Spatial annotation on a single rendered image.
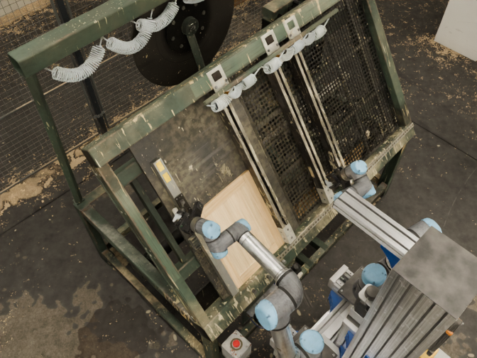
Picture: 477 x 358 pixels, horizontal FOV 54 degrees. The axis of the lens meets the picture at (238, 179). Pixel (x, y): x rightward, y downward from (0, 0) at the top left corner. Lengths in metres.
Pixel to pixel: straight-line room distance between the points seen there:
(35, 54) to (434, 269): 1.84
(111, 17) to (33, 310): 2.47
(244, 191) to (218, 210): 0.20
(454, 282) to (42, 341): 3.03
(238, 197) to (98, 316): 1.70
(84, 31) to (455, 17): 4.55
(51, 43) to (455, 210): 3.55
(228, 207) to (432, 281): 1.32
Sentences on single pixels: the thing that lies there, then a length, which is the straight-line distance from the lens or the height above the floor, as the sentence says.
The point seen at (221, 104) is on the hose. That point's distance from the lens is 2.34.
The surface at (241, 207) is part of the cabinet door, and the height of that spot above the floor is 1.22.
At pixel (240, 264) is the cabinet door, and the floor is 0.99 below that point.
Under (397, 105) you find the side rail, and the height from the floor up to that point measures 1.05.
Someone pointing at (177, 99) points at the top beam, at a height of 1.90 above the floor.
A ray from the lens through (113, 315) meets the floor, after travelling 3.85.
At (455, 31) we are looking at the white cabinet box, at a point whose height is 0.23.
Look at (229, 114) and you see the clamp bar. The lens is 2.54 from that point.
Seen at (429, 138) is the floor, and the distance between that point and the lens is 5.05.
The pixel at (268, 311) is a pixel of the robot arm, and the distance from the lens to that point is 1.96.
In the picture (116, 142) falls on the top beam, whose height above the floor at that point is 1.89.
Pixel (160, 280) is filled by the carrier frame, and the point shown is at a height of 0.79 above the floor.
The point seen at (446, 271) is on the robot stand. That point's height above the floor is 2.03.
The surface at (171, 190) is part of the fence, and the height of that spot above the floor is 1.54.
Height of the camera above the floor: 3.48
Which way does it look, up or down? 53 degrees down
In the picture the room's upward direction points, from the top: 1 degrees counter-clockwise
